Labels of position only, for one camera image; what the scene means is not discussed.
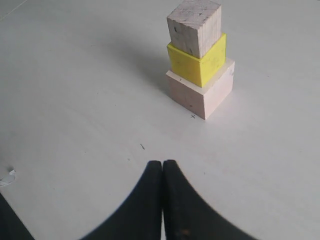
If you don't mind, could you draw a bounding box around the yellow cube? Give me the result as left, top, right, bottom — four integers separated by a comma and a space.
166, 33, 227, 87

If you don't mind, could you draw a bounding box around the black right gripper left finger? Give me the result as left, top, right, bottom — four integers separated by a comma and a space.
83, 160, 162, 240

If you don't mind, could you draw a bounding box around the white paper scrap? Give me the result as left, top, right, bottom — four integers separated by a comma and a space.
0, 169, 16, 187

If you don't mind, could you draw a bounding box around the large wooden cube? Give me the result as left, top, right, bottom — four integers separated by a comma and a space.
165, 58, 235, 120

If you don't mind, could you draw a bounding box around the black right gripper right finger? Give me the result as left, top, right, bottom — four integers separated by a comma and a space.
162, 160, 250, 240

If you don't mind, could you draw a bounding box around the medium wooden cube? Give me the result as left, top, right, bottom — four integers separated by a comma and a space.
166, 0, 222, 59

